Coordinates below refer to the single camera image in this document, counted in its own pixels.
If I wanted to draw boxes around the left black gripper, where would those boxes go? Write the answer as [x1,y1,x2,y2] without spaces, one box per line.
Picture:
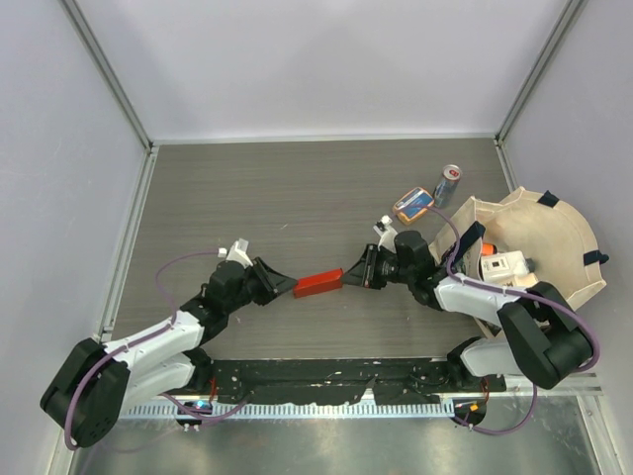
[226,258,297,315]

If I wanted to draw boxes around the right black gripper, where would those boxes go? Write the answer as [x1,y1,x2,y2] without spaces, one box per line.
[340,244,414,290]

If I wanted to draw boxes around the red paper box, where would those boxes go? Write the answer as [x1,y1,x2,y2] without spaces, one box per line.
[293,268,343,299]

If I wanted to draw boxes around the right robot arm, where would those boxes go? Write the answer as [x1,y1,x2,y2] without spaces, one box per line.
[341,231,598,391]

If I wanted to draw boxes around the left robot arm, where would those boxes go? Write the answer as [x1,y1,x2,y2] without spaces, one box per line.
[40,257,297,451]

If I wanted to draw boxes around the white cosmetic box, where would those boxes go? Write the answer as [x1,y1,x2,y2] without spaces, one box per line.
[479,250,537,287]

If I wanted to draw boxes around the orange blue snack pack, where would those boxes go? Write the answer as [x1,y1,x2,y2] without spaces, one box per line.
[392,187,434,226]

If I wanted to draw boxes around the silver drink can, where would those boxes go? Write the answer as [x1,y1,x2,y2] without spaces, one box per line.
[433,164,462,208]

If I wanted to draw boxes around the orange capped bottle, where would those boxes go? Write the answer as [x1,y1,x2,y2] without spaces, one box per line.
[481,242,498,256]

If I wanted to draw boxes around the beige tote bag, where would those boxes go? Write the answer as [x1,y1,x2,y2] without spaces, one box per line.
[429,187,608,337]

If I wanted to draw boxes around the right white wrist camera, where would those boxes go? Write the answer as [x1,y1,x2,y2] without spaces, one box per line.
[373,215,398,253]

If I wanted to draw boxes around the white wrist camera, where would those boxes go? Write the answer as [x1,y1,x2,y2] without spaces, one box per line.
[373,215,398,253]
[217,238,253,268]

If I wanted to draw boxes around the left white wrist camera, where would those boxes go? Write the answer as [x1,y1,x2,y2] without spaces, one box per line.
[217,238,253,268]

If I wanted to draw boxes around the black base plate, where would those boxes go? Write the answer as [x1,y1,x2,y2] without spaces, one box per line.
[210,358,506,406]

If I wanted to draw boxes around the white slotted cable duct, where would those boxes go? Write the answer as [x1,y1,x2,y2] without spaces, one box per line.
[120,398,455,421]

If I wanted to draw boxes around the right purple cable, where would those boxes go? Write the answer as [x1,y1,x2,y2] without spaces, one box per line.
[427,206,603,434]

